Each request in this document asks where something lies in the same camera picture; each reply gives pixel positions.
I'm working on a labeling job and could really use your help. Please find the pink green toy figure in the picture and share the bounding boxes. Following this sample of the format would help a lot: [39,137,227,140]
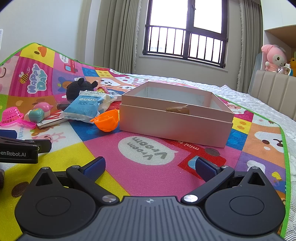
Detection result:
[24,103,53,123]

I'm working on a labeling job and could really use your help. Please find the orange plastic toy bowl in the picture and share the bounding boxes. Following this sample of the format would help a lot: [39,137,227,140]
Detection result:
[90,109,119,132]

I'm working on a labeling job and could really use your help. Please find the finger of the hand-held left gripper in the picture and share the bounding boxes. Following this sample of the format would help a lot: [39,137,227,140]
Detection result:
[0,130,18,139]
[0,137,52,153]

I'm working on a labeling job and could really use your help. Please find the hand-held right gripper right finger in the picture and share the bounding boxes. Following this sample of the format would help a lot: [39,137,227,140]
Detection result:
[181,157,272,205]

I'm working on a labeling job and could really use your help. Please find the black plush toy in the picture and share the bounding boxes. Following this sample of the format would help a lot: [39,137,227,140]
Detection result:
[66,77,99,101]

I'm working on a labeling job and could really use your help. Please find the pink plush doll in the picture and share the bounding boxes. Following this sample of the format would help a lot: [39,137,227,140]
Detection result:
[261,44,288,73]

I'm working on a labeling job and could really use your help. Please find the beige curtain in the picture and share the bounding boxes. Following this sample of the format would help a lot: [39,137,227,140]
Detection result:
[236,0,264,93]
[83,0,153,74]

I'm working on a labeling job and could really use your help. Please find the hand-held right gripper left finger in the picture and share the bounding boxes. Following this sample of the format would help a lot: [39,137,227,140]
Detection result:
[30,156,119,205]

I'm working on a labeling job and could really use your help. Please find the cardboard box of toys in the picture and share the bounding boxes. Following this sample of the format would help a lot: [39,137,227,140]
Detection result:
[260,0,296,77]

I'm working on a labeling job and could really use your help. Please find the pink plastic toy strainer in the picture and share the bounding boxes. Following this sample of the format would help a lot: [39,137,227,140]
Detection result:
[0,107,37,127]

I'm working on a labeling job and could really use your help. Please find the beige padded headboard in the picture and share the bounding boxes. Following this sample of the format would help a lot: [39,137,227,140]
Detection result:
[248,70,296,121]

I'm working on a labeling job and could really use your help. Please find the small white figurine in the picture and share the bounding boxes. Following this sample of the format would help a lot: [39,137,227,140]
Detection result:
[277,63,291,76]

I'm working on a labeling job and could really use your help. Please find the colourful printed play mat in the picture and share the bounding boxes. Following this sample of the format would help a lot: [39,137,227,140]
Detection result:
[0,42,296,241]

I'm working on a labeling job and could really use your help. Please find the pink cardboard box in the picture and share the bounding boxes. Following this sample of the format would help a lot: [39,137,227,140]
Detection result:
[119,81,234,148]

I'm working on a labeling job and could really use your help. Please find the red white box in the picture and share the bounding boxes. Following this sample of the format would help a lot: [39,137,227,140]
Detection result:
[36,115,70,129]

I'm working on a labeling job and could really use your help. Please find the yellow plush toy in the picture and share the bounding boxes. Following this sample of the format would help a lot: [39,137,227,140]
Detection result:
[288,57,296,77]

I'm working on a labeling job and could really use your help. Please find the dark framed window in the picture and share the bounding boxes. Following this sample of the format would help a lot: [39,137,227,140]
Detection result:
[143,0,229,69]

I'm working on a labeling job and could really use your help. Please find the blue white packet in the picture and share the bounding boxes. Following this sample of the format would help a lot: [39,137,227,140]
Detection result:
[60,90,116,122]

